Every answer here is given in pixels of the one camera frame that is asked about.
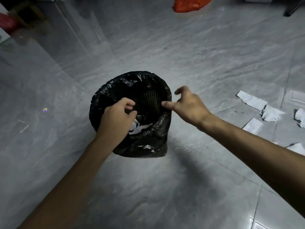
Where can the person's right hand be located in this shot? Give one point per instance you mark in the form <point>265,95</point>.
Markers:
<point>190,109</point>

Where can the person's left hand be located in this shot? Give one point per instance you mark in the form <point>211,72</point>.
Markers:
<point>116,121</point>

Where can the bunch of discarded paper scraps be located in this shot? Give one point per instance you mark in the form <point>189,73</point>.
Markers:
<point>143,128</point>

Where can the black bag lined trash bin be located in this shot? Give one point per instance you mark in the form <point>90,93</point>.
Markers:
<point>143,147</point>

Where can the white paper pieces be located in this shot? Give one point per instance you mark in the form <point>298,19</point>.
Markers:
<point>252,100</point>

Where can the person's right forearm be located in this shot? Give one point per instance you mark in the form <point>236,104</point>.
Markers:
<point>262,155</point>

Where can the person's left forearm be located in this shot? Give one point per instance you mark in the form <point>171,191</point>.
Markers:
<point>64,188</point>

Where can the orange plastic bag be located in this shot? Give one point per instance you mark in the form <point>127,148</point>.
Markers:
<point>188,4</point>

